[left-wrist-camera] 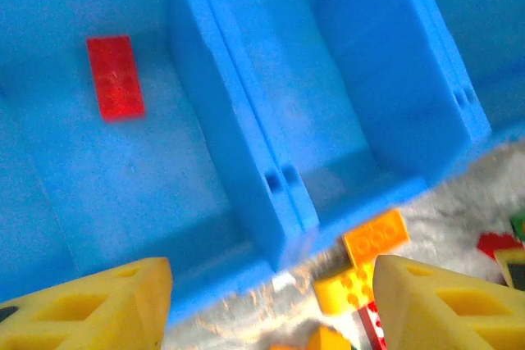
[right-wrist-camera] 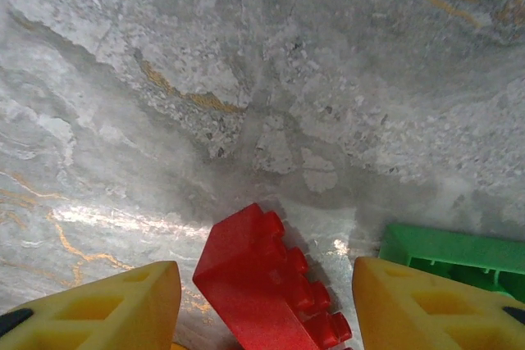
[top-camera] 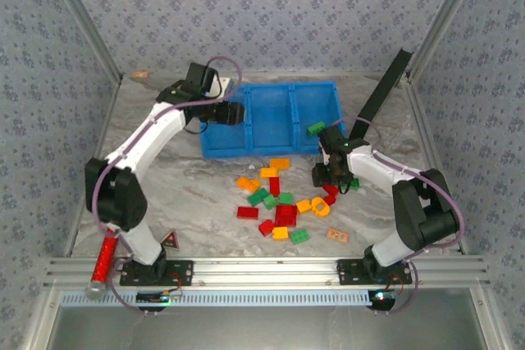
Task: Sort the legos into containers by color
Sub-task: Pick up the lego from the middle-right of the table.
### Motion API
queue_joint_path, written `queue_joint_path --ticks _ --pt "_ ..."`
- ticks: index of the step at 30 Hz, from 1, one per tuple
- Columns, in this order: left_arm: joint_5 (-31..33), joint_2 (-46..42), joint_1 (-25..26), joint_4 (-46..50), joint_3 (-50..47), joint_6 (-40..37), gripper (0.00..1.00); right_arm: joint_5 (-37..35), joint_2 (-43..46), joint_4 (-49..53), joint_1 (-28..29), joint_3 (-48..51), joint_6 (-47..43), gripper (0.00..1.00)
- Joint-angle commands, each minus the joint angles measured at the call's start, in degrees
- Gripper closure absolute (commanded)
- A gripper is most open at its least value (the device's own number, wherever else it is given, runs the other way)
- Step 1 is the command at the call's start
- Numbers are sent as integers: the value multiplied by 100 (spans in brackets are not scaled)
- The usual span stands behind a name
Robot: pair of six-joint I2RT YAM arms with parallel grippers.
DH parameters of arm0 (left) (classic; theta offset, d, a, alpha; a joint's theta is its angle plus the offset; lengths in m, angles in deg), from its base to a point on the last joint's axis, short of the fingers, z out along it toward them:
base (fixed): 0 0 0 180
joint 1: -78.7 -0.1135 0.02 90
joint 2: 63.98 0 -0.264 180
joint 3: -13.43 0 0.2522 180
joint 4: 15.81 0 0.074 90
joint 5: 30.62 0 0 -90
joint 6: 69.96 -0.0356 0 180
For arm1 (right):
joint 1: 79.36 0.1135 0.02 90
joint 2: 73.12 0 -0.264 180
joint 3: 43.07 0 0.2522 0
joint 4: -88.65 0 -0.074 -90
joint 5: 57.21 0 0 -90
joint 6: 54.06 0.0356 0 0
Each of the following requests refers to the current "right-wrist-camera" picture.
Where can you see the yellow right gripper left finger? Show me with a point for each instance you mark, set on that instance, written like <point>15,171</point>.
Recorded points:
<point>102,317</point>

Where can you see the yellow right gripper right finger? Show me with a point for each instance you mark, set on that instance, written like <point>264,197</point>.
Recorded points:
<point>418,317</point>

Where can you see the long green lego brick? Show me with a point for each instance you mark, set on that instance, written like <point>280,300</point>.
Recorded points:
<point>451,245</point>

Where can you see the red lego brick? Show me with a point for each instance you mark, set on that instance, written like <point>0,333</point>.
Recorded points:
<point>246,276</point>

